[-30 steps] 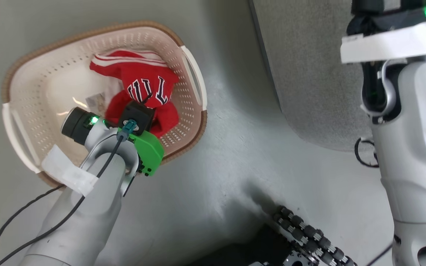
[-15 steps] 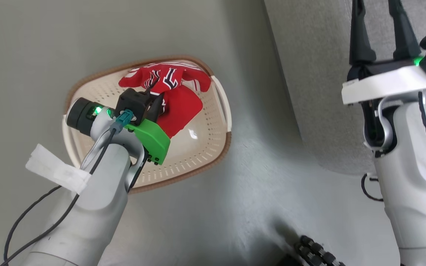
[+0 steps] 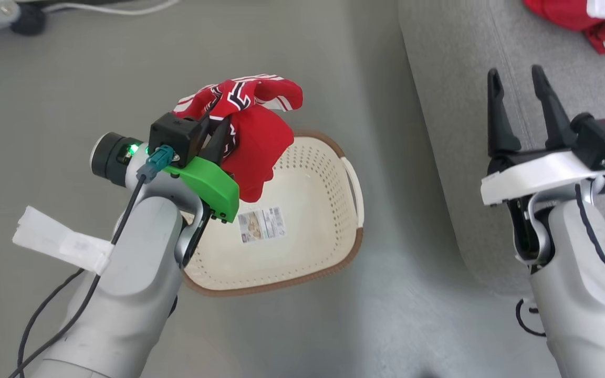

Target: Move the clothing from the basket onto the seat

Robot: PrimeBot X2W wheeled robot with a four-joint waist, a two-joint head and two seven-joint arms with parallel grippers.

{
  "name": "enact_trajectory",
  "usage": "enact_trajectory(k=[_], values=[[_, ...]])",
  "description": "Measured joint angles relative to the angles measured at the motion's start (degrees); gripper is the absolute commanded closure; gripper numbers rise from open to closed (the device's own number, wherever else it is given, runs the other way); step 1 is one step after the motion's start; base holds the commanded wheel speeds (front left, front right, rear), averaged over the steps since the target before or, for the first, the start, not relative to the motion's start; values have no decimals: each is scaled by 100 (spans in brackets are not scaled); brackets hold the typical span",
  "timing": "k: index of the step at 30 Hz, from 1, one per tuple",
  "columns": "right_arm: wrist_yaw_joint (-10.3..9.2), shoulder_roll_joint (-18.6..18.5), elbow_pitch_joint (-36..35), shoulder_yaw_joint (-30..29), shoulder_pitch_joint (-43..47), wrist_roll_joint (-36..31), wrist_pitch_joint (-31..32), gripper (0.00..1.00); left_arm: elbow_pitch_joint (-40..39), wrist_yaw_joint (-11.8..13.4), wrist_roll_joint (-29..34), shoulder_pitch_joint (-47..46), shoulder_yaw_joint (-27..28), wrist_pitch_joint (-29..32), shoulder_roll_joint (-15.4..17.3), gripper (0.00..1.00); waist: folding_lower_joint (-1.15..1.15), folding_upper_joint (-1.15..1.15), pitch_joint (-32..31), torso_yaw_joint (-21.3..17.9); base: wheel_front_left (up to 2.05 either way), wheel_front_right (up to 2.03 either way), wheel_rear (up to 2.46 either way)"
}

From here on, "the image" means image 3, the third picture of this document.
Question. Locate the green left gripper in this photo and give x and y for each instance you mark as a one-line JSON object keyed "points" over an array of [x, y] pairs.
{"points": [[210, 184]]}

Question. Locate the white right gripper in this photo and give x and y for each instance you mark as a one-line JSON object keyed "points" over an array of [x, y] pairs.
{"points": [[533, 176]]}

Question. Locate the red garment with black lettering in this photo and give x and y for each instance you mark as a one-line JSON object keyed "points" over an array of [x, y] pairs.
{"points": [[252, 142]]}

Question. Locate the red white striped garment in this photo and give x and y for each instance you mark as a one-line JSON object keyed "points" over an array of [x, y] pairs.
{"points": [[596, 23]]}

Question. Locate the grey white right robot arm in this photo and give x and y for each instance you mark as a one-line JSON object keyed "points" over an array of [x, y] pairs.
{"points": [[581, 294]]}

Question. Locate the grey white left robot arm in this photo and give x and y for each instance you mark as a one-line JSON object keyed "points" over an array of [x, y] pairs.
{"points": [[129, 283]]}

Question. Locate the grey fabric sofa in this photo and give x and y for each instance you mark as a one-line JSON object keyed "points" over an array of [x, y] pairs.
{"points": [[455, 131]]}

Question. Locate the printed paper basket label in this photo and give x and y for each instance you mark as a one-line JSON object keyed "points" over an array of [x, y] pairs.
{"points": [[262, 224]]}

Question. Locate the white perforated laundry basket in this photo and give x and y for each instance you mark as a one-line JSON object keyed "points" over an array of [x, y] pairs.
{"points": [[302, 247]]}

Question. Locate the white tape tag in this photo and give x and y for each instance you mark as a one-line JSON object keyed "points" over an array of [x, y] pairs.
{"points": [[55, 239]]}

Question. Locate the black round caster foot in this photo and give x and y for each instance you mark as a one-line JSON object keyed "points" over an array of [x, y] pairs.
{"points": [[28, 20]]}

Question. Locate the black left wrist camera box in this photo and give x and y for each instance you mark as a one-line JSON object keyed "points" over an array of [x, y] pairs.
{"points": [[174, 137]]}

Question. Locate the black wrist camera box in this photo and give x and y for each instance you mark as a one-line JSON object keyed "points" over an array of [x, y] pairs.
{"points": [[604, 139], [174, 137]]}

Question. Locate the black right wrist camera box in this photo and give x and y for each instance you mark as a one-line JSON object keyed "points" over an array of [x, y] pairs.
{"points": [[604, 139]]}

